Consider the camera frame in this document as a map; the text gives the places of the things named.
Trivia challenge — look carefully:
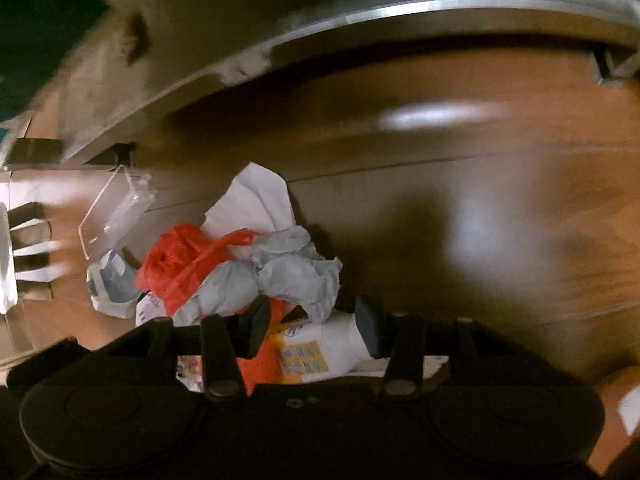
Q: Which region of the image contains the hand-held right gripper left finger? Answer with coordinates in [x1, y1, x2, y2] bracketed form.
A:
[106, 295, 273, 404]

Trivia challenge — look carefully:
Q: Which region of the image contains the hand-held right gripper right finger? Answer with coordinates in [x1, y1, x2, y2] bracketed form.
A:
[355, 294, 532, 401]

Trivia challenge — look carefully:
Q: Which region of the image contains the white packet with yellow label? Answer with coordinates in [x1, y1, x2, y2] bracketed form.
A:
[269, 309, 382, 387]

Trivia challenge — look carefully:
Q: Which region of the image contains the grey paper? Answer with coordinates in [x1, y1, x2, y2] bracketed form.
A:
[172, 225, 344, 327]

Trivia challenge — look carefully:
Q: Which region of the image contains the grey white printed wrapper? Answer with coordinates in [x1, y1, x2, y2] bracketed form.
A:
[86, 250, 144, 319]

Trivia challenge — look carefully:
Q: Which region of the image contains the orange plastic wrapper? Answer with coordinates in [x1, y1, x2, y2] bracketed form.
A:
[234, 296, 302, 397]

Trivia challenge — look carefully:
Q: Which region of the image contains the red plastic bag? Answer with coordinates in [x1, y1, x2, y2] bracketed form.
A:
[135, 223, 262, 317]

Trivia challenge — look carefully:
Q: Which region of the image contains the small white printed slip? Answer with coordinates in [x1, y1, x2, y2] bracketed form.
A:
[135, 294, 172, 327]

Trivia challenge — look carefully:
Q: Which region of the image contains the white paper sheet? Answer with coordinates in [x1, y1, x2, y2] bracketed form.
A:
[201, 161, 297, 242]

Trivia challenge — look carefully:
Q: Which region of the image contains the clear plastic blister tray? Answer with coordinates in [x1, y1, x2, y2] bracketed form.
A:
[77, 166, 157, 262]

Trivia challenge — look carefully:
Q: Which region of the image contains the metal furniture frame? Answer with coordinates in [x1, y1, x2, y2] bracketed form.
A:
[59, 0, 640, 162]

